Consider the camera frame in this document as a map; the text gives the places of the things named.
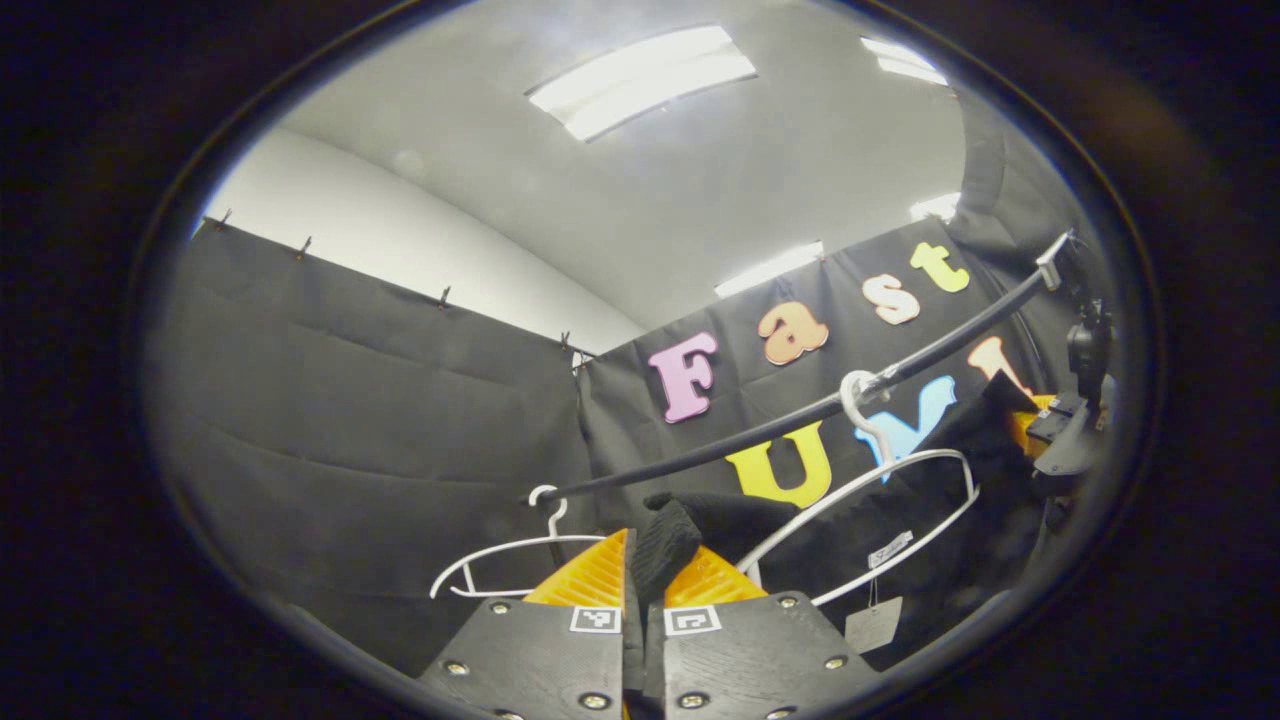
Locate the black backdrop cloth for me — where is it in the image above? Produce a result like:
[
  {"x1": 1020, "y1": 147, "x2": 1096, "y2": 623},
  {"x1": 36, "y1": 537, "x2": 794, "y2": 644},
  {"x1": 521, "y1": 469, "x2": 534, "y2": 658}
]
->
[{"x1": 145, "y1": 90, "x2": 1111, "y2": 681}]

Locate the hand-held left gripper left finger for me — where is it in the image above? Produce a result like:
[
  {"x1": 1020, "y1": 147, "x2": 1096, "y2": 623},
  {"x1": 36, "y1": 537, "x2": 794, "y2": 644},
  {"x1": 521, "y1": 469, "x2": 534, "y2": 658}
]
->
[{"x1": 418, "y1": 528, "x2": 641, "y2": 720}]

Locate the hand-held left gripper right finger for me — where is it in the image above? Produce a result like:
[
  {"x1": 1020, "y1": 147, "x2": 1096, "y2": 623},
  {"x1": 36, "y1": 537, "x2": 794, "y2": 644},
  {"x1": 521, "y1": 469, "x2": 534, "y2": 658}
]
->
[{"x1": 645, "y1": 545, "x2": 886, "y2": 720}]

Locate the large ceiling light panel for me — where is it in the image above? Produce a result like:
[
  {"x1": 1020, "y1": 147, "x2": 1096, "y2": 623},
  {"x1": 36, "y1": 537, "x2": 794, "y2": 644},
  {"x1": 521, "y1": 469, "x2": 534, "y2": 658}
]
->
[{"x1": 527, "y1": 25, "x2": 758, "y2": 143}]

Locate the black jacket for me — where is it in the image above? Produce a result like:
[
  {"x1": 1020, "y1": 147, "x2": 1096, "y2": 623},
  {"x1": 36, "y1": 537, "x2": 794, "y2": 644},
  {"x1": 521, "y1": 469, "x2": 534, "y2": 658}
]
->
[{"x1": 630, "y1": 370, "x2": 1046, "y2": 673}]

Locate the white clothes hanger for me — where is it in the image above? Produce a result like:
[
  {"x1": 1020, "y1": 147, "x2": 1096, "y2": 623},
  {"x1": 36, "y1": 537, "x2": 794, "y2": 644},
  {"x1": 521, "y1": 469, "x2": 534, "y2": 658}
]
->
[
  {"x1": 735, "y1": 370, "x2": 981, "y2": 608},
  {"x1": 430, "y1": 485, "x2": 608, "y2": 601}
]

